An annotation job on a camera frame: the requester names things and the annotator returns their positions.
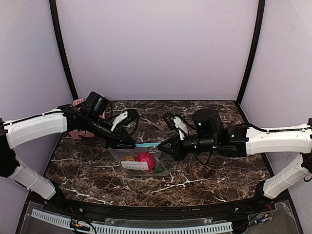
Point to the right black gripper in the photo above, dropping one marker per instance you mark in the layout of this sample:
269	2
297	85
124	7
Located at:
176	149

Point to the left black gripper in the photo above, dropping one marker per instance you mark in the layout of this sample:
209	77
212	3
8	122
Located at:
117	137

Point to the red apple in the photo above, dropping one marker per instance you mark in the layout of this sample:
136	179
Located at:
146	157

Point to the clear zip top bag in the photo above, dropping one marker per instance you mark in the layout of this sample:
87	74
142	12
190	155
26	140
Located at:
118	154

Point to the green cucumber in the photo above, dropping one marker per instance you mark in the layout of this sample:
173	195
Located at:
156	171

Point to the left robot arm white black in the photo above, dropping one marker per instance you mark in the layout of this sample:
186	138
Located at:
85	116

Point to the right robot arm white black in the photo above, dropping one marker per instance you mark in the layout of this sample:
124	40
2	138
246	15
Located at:
242	140

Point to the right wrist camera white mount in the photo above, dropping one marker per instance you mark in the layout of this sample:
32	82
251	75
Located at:
174	122

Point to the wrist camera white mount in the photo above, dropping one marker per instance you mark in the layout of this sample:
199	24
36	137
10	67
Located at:
125	118
174	122

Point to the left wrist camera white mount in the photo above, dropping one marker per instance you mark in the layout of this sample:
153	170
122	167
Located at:
125	118

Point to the black front rail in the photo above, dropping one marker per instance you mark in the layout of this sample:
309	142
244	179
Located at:
237	210

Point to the white slotted cable duct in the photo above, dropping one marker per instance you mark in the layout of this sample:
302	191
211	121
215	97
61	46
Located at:
124	226

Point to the left black frame post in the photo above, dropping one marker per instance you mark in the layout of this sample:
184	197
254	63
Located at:
61	48

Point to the black frame post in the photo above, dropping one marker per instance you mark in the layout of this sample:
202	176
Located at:
252	52
61	48

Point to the right black frame post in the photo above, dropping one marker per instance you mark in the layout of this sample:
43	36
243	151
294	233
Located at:
252	52

